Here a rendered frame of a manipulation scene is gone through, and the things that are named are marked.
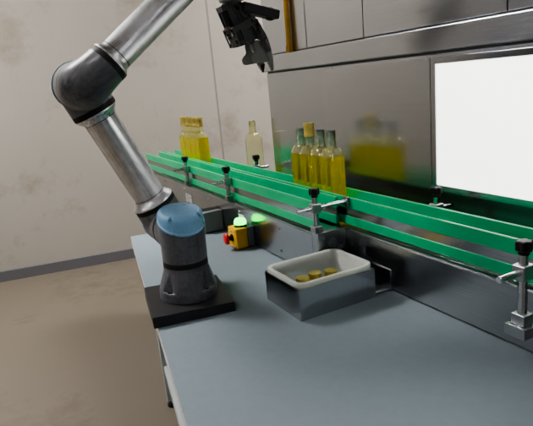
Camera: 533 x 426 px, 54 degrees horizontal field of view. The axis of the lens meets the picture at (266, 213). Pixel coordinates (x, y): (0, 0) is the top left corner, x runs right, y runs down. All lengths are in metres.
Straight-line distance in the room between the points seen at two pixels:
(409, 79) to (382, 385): 0.82
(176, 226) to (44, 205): 3.11
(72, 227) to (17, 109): 0.96
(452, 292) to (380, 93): 0.63
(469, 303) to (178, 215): 0.70
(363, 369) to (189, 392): 0.33
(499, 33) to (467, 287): 0.56
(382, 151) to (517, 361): 0.74
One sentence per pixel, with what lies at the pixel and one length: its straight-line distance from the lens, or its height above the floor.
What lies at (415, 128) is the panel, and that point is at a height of 1.14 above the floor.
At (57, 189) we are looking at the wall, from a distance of 4.34.
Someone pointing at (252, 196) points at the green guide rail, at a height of 0.92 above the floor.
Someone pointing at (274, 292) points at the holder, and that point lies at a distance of 1.35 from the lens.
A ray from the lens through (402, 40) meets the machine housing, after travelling 1.53.
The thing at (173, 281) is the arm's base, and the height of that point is 0.84.
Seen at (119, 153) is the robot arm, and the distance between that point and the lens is 1.39.
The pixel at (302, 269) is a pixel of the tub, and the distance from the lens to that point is 1.41.
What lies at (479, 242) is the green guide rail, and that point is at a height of 0.94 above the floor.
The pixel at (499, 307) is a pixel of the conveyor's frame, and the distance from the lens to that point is 1.17.
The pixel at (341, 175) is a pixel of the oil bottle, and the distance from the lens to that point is 1.60.
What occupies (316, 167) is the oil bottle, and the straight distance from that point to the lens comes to 1.64.
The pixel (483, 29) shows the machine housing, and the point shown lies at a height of 1.37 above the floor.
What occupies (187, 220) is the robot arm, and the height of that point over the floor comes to 0.99.
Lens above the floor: 1.30
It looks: 14 degrees down
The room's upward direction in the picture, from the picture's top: 5 degrees counter-clockwise
